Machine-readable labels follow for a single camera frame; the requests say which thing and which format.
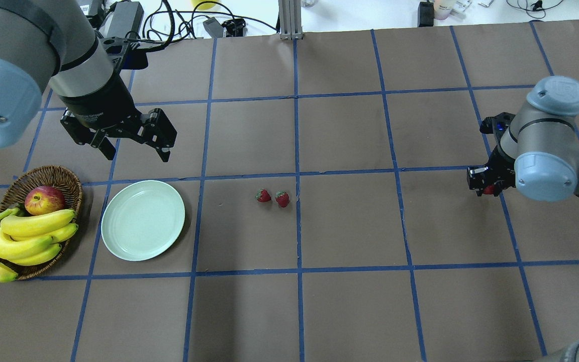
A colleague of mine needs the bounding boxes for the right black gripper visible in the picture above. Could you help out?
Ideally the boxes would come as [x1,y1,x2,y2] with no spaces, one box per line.
[467,148,516,194]

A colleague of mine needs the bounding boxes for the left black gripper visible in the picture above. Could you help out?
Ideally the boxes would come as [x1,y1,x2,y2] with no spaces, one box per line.
[58,75,177,162]

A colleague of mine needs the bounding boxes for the red strawberry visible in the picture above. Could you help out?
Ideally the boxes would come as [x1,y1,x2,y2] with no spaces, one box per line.
[482,184,497,196]
[255,189,272,203]
[275,191,290,208]

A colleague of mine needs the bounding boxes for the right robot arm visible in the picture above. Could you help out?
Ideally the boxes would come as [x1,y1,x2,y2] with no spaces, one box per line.
[467,75,579,361]

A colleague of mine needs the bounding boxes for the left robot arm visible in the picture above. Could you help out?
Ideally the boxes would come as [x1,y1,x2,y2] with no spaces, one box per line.
[0,1,177,162]

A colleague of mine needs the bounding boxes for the light green plate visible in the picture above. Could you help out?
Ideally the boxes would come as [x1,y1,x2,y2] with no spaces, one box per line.
[101,179,186,261]

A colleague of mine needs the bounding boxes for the red apple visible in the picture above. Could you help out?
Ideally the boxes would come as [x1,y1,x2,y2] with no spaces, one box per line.
[24,186,66,216]

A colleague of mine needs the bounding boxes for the black power adapter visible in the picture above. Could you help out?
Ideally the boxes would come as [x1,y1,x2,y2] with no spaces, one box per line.
[101,2,143,39]

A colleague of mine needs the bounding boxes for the wicker basket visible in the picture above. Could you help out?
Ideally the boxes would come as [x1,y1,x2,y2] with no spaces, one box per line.
[0,165,83,281]

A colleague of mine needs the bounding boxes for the yellow banana bunch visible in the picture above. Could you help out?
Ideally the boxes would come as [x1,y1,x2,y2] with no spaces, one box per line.
[0,208,79,283]

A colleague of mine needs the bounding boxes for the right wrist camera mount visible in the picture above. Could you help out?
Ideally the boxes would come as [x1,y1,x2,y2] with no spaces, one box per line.
[479,112,516,146]

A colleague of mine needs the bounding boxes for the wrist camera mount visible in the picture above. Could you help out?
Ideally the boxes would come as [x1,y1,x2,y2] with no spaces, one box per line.
[479,112,516,146]
[99,37,149,73]

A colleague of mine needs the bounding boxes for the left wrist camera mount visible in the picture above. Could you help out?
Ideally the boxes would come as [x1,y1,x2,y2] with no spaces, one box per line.
[99,37,149,73]

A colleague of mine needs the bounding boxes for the black cables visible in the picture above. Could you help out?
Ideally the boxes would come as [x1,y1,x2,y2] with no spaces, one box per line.
[141,0,277,51]

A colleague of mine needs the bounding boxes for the aluminium frame post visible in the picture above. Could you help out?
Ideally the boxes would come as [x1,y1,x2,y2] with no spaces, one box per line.
[278,0,304,40]

